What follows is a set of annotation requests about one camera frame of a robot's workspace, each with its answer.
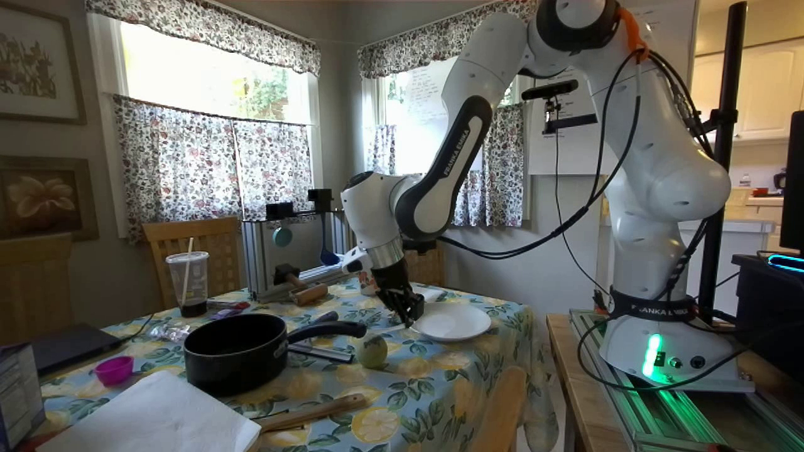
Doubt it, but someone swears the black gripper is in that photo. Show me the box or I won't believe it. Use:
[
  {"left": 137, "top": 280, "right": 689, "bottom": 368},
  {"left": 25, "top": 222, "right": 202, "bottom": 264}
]
[{"left": 371, "top": 258, "right": 428, "bottom": 329}]

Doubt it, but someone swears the yellow-green ball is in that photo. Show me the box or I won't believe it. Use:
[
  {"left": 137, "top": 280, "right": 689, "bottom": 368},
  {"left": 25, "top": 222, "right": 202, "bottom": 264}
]
[{"left": 358, "top": 334, "right": 393, "bottom": 371}]

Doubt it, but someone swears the white paper towel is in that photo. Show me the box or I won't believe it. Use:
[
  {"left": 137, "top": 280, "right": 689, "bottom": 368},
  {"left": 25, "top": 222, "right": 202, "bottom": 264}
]
[{"left": 413, "top": 284, "right": 447, "bottom": 307}]

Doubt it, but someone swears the white round plate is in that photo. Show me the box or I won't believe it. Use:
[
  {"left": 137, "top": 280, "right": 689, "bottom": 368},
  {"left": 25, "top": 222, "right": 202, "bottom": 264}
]
[{"left": 413, "top": 299, "right": 496, "bottom": 344}]

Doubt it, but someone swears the wooden dining chair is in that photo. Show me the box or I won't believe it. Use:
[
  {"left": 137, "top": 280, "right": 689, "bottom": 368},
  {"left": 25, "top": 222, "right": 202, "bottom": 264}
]
[
  {"left": 405, "top": 245, "right": 447, "bottom": 288},
  {"left": 0, "top": 232, "right": 72, "bottom": 345},
  {"left": 140, "top": 217, "right": 247, "bottom": 309},
  {"left": 468, "top": 364, "right": 532, "bottom": 452}
]

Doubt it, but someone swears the lemon print tablecloth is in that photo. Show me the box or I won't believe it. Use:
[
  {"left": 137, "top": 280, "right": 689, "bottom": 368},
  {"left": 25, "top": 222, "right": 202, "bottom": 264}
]
[{"left": 16, "top": 274, "right": 572, "bottom": 452}]

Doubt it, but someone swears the blue ladle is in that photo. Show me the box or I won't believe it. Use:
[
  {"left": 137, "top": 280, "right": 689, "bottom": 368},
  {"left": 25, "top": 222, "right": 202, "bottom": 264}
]
[{"left": 320, "top": 221, "right": 345, "bottom": 268}]

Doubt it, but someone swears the wooden rolling pin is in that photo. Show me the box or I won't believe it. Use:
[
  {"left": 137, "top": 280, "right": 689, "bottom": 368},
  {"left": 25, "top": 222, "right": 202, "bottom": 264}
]
[{"left": 286, "top": 280, "right": 332, "bottom": 309}]

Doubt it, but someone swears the wooden spoon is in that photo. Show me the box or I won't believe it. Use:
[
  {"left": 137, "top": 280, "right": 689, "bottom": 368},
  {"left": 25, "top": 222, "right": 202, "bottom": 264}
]
[{"left": 258, "top": 391, "right": 371, "bottom": 433}]

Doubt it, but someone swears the black clamp bar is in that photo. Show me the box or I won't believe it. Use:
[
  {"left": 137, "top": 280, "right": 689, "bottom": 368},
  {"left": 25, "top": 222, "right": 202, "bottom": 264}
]
[{"left": 263, "top": 185, "right": 338, "bottom": 222}]

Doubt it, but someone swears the floral cafe curtain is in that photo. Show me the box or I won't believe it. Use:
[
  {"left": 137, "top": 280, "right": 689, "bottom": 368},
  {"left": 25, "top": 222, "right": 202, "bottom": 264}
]
[
  {"left": 111, "top": 92, "right": 314, "bottom": 240},
  {"left": 363, "top": 107, "right": 531, "bottom": 232}
]

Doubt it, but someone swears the black saucepan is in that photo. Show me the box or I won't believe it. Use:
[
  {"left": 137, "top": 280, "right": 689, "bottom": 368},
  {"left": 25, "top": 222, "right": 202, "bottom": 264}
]
[{"left": 180, "top": 312, "right": 370, "bottom": 397}]

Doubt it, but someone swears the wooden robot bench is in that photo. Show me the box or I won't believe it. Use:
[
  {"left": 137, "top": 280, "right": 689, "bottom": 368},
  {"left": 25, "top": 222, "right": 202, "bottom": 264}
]
[{"left": 542, "top": 309, "right": 804, "bottom": 452}]

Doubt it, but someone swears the clear plastic cup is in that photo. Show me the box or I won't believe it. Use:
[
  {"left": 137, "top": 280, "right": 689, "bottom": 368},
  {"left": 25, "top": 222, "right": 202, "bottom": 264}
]
[{"left": 163, "top": 249, "right": 212, "bottom": 319}]

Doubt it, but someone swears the white drinking straw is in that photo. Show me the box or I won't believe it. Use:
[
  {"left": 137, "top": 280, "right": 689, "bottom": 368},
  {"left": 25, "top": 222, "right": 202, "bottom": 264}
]
[{"left": 178, "top": 235, "right": 196, "bottom": 309}]

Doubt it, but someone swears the floral curtain valance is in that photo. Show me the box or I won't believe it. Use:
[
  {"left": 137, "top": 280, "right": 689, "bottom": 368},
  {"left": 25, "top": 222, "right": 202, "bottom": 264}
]
[
  {"left": 358, "top": 0, "right": 549, "bottom": 79},
  {"left": 84, "top": 0, "right": 324, "bottom": 79}
]

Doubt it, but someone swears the white paper stack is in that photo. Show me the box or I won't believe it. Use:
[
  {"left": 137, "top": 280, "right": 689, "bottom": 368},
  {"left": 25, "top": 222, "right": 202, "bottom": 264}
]
[{"left": 35, "top": 368, "right": 263, "bottom": 452}]

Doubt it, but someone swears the small purple cup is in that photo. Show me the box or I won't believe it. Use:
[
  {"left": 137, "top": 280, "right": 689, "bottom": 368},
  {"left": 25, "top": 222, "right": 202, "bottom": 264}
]
[{"left": 94, "top": 353, "right": 137, "bottom": 389}]

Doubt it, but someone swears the black stand pole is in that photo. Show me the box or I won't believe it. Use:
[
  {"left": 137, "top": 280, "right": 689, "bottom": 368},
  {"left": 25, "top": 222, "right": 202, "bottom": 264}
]
[{"left": 679, "top": 0, "right": 750, "bottom": 324}]

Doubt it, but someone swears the black notebook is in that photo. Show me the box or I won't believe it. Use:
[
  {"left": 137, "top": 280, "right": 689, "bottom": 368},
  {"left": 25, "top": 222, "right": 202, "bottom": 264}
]
[{"left": 23, "top": 324, "right": 124, "bottom": 376}]

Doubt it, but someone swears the black equipment case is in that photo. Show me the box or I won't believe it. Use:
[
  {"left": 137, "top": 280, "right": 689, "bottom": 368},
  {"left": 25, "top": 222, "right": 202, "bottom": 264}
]
[{"left": 732, "top": 250, "right": 804, "bottom": 379}]

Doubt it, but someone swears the framed flower picture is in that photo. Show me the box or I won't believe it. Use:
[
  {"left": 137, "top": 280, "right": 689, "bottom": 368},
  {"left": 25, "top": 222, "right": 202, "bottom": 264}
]
[{"left": 0, "top": 156, "right": 100, "bottom": 243}]

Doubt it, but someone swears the white printed carton box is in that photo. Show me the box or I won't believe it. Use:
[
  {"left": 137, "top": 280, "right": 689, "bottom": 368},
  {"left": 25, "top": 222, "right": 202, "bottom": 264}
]
[{"left": 0, "top": 340, "right": 46, "bottom": 452}]

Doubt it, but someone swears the black monitor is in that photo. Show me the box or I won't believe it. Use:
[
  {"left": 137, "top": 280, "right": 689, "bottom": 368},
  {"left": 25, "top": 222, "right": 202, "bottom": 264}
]
[{"left": 776, "top": 107, "right": 804, "bottom": 253}]

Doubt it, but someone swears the white kitchen cabinet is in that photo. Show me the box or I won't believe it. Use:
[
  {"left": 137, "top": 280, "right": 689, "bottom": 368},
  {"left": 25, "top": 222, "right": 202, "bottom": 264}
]
[{"left": 685, "top": 35, "right": 804, "bottom": 143}]

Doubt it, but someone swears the framed golden plant picture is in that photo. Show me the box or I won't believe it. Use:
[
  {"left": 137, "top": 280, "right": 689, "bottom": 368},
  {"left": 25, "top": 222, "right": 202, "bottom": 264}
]
[{"left": 0, "top": 0, "right": 85, "bottom": 124}]

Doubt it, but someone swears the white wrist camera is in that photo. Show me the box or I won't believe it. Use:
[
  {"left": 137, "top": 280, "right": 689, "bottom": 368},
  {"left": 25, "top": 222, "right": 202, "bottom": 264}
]
[{"left": 338, "top": 245, "right": 371, "bottom": 274}]

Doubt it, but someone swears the black handled tool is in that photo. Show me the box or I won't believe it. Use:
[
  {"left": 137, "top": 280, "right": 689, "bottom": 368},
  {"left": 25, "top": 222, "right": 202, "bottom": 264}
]
[{"left": 273, "top": 264, "right": 307, "bottom": 286}]

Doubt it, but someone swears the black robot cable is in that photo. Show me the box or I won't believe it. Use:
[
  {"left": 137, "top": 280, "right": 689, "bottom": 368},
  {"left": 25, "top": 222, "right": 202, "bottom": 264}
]
[{"left": 434, "top": 47, "right": 757, "bottom": 397}]

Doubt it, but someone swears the black stereo camera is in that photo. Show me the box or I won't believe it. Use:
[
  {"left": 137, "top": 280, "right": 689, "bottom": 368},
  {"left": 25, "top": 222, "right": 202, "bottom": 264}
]
[{"left": 523, "top": 77, "right": 581, "bottom": 102}]

